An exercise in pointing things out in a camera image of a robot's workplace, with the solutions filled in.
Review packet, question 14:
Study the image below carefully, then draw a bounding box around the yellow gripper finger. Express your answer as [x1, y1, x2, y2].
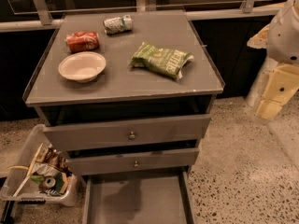
[256, 63, 299, 119]
[247, 25, 269, 49]

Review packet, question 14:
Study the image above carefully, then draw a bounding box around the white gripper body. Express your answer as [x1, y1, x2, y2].
[266, 0, 299, 64]

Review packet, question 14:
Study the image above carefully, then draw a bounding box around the green jalapeno chip bag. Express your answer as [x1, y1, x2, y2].
[130, 42, 194, 80]

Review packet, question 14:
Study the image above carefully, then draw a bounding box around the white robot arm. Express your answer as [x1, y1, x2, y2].
[247, 0, 299, 119]

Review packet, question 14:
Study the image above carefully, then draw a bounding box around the grey top drawer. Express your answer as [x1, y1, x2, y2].
[44, 115, 210, 151]

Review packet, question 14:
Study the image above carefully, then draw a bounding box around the grey middle drawer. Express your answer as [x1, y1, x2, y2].
[67, 147, 199, 175]

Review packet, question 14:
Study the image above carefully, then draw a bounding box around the grey drawer cabinet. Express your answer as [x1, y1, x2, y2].
[21, 9, 226, 224]

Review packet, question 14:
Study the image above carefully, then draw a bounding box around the round top drawer knob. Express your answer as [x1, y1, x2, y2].
[129, 132, 136, 140]

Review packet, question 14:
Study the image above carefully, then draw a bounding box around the grey open bottom drawer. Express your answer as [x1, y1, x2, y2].
[82, 168, 197, 224]

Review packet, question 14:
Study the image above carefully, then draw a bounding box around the white slanted pole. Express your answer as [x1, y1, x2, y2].
[246, 57, 278, 107]

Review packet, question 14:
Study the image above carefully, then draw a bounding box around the white green soda can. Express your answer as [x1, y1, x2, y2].
[103, 15, 133, 35]

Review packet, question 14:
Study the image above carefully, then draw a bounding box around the white paper bowl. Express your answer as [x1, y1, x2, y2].
[58, 51, 107, 83]

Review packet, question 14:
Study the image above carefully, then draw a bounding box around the red cola can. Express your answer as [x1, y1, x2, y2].
[65, 31, 99, 53]

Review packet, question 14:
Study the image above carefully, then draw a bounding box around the metal glass railing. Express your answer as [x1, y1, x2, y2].
[0, 0, 286, 33]

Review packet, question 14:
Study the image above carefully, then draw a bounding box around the crumpled brown snack wrapper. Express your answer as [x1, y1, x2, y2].
[27, 144, 72, 176]

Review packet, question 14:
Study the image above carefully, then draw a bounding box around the clear plastic trash bin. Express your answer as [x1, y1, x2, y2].
[1, 124, 78, 206]

